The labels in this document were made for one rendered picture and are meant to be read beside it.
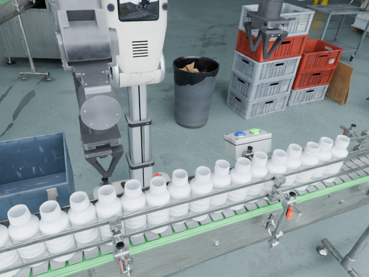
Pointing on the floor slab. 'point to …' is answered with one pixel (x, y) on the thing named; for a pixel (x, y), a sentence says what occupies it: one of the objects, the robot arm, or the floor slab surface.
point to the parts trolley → (340, 23)
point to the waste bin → (194, 90)
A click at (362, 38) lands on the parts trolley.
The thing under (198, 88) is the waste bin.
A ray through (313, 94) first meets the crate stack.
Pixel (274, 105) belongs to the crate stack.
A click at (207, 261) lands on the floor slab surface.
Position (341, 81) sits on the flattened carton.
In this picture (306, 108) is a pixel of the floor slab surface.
